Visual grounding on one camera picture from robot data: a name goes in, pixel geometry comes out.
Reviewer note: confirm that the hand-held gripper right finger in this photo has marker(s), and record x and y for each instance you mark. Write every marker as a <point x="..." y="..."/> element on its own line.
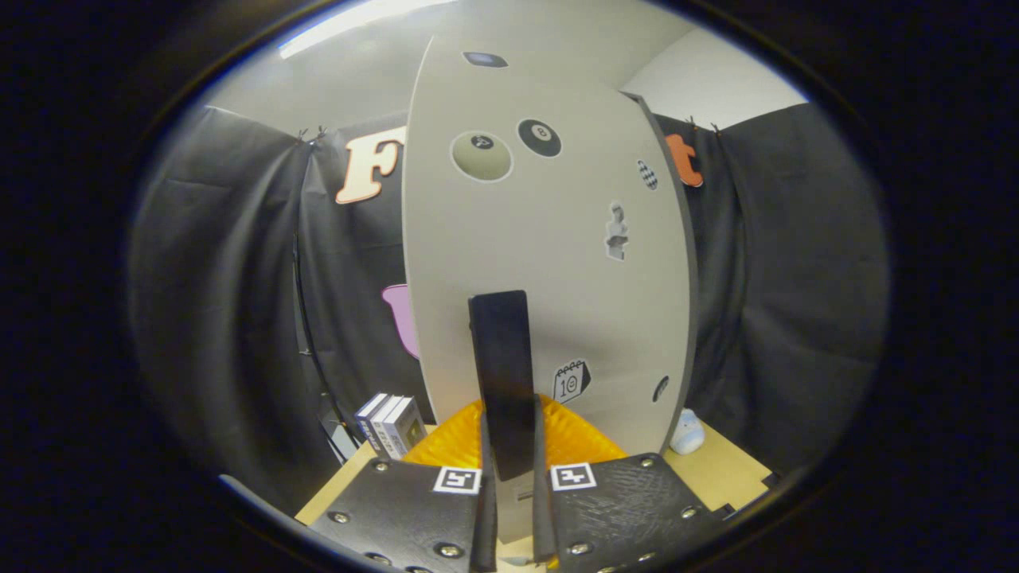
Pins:
<point x="543" y="517"/>

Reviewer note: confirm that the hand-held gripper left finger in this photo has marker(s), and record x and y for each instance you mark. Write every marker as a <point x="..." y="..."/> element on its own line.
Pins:
<point x="487" y="525"/>

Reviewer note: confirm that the white cabinet door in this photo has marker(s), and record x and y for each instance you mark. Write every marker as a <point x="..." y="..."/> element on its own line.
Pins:
<point x="557" y="278"/>

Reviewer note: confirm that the grey cover book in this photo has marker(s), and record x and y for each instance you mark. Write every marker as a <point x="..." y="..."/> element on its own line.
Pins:
<point x="404" y="430"/>

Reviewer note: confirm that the white spine book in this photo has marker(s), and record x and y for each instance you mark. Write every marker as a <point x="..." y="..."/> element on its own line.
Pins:
<point x="381" y="430"/>

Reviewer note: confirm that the pale blue plush toy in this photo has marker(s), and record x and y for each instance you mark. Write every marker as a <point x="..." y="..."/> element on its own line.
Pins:
<point x="686" y="434"/>

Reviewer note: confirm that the grey cabinet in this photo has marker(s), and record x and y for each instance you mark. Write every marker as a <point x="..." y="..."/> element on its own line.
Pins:
<point x="692" y="318"/>

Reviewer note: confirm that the black backdrop cloth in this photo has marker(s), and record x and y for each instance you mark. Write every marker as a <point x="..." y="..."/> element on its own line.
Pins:
<point x="223" y="278"/>

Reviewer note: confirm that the ceiling light panel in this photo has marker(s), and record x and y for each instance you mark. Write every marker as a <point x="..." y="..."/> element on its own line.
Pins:
<point x="350" y="22"/>

